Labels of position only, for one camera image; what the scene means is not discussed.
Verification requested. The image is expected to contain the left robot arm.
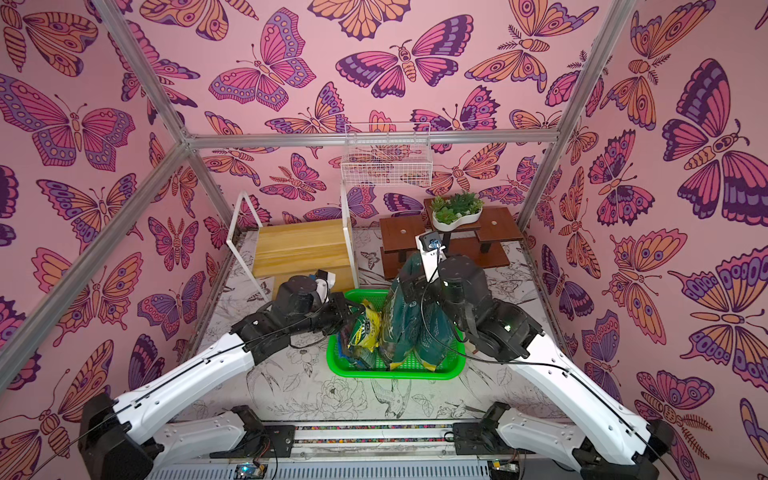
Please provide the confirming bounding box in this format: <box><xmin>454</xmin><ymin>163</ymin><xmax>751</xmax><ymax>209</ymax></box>
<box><xmin>78</xmin><ymin>276</ymin><xmax>366</xmax><ymax>479</ymax></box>

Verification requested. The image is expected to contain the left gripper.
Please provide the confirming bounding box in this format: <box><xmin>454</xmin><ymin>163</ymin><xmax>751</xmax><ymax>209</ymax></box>
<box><xmin>288</xmin><ymin>292</ymin><xmax>367</xmax><ymax>339</ymax></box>

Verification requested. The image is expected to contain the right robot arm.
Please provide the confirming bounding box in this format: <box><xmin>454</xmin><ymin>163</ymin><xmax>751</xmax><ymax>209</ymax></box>
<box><xmin>395</xmin><ymin>252</ymin><xmax>673</xmax><ymax>479</ymax></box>

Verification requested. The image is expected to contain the dark green fertilizer bag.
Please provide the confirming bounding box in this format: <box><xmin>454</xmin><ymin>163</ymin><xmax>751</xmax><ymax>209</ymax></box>
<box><xmin>415</xmin><ymin>303</ymin><xmax>456</xmax><ymax>372</ymax></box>

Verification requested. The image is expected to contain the brown wooden plant stand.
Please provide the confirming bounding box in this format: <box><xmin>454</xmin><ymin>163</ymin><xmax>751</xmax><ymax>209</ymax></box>
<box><xmin>380</xmin><ymin>207</ymin><xmax>523</xmax><ymax>280</ymax></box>

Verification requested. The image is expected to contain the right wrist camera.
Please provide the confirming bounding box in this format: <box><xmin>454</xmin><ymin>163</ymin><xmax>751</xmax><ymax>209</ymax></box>
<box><xmin>416</xmin><ymin>231</ymin><xmax>446</xmax><ymax>283</ymax></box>

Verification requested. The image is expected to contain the white wire basket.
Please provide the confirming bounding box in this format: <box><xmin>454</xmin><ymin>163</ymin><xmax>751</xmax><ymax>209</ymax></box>
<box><xmin>338</xmin><ymin>121</ymin><xmax>434</xmax><ymax>188</ymax></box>

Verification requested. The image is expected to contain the small yellow fertilizer packet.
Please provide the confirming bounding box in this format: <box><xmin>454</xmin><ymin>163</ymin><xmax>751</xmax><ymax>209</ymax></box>
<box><xmin>362</xmin><ymin>300</ymin><xmax>381</xmax><ymax>350</ymax></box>

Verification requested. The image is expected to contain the aluminium frame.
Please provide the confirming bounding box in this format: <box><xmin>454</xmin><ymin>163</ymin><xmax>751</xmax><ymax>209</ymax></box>
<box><xmin>0</xmin><ymin>0</ymin><xmax>637</xmax><ymax>397</ymax></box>

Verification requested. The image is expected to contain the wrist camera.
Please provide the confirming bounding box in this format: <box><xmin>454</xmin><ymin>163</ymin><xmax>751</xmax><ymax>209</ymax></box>
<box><xmin>310</xmin><ymin>270</ymin><xmax>336</xmax><ymax>304</ymax></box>
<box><xmin>416</xmin><ymin>231</ymin><xmax>446</xmax><ymax>283</ymax></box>

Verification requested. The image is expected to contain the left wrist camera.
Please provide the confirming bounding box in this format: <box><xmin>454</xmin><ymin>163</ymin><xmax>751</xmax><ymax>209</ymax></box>
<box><xmin>310</xmin><ymin>270</ymin><xmax>336</xmax><ymax>304</ymax></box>

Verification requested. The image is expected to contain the succulent in white pot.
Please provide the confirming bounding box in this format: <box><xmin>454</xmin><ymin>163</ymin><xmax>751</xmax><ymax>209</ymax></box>
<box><xmin>430</xmin><ymin>192</ymin><xmax>484</xmax><ymax>232</ymax></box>

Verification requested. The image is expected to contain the green plastic basket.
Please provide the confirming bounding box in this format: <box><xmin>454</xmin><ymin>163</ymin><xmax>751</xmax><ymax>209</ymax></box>
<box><xmin>325</xmin><ymin>289</ymin><xmax>467</xmax><ymax>381</ymax></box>

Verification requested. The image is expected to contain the green fertilizer bag plant picture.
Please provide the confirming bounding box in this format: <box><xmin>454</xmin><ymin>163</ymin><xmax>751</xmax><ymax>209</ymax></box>
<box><xmin>378</xmin><ymin>252</ymin><xmax>420</xmax><ymax>370</ymax></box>

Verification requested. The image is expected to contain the blue edged soil bag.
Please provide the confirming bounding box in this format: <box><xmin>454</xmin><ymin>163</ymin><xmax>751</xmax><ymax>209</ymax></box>
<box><xmin>337</xmin><ymin>327</ymin><xmax>376</xmax><ymax>370</ymax></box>

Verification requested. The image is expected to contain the white wood shelf rack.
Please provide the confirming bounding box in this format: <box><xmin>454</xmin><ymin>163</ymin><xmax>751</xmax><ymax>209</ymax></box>
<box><xmin>225</xmin><ymin>188</ymin><xmax>360</xmax><ymax>295</ymax></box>

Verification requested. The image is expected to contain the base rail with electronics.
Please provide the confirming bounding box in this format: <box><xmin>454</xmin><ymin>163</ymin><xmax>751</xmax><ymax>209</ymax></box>
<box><xmin>148</xmin><ymin>419</ymin><xmax>537</xmax><ymax>479</ymax></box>

